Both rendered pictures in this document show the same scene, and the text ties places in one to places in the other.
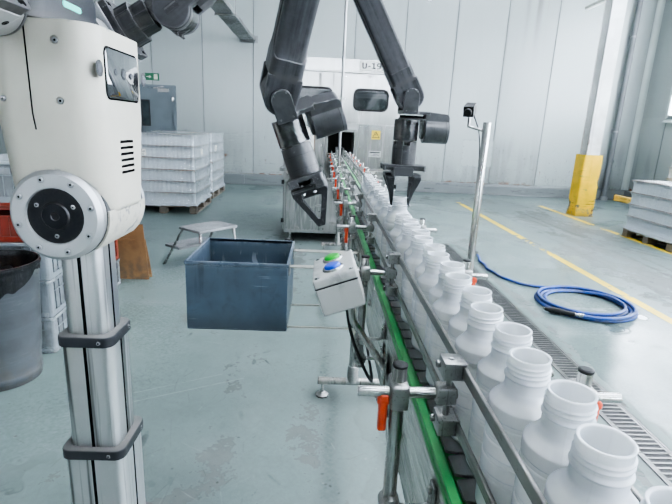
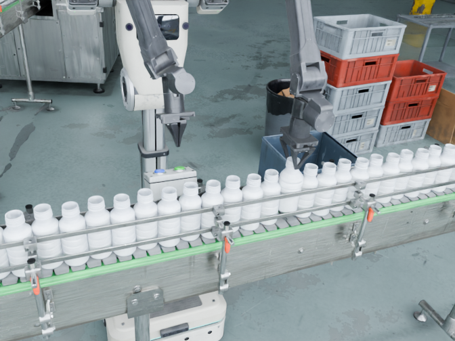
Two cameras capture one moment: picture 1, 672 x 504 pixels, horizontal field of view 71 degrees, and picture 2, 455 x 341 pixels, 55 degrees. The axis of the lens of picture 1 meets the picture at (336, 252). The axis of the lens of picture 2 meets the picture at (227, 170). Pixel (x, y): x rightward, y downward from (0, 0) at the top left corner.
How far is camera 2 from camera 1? 1.29 m
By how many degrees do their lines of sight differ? 63
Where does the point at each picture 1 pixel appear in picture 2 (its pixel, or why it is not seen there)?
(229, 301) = not seen: hidden behind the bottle
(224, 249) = (327, 143)
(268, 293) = not seen: hidden behind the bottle
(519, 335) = (19, 220)
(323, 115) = (170, 81)
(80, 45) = (123, 15)
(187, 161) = not seen: outside the picture
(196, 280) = (264, 152)
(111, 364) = (145, 166)
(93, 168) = (130, 72)
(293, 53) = (142, 43)
